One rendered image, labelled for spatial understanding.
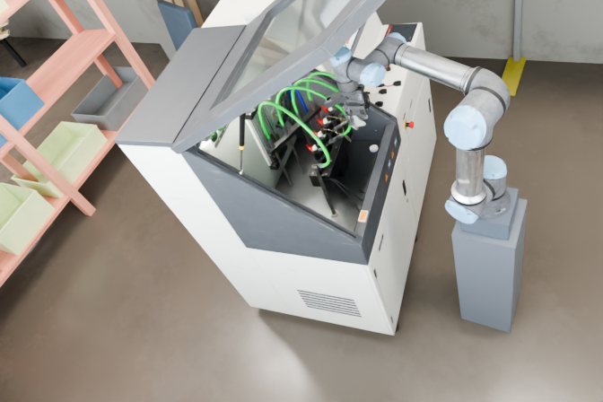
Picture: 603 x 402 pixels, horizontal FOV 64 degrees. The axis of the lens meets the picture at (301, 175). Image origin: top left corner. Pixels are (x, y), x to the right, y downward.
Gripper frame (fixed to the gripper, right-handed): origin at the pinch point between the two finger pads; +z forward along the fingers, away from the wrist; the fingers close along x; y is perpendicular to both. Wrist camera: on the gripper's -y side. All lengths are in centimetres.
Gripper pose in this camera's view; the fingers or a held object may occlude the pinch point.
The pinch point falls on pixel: (354, 126)
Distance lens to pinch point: 191.0
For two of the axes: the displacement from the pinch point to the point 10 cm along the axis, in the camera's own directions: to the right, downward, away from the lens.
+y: 9.1, 0.6, -4.2
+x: 3.1, -7.7, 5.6
